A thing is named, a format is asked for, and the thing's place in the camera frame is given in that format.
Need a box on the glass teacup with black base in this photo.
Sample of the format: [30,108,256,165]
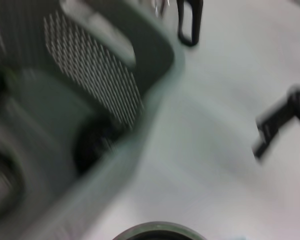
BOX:
[73,122,118,176]
[114,220,203,240]

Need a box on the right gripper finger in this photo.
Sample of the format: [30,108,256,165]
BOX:
[251,84,300,161]

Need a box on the grey perforated storage bin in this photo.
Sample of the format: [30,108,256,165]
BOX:
[0,0,187,240]

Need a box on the glass pitcher with black handle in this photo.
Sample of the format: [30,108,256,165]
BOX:
[149,0,205,47]

